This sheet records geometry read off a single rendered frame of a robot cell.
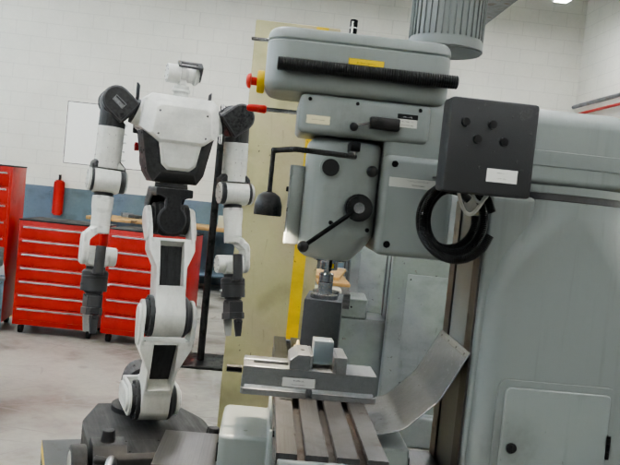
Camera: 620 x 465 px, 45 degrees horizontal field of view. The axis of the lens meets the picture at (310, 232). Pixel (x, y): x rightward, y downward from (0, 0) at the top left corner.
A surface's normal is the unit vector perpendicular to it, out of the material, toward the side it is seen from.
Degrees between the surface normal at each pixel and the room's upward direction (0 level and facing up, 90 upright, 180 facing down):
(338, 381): 90
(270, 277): 90
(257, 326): 90
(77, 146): 90
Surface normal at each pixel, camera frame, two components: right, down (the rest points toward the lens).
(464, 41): 0.29, 0.08
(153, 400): 0.33, 0.36
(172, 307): 0.38, -0.33
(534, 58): 0.05, 0.06
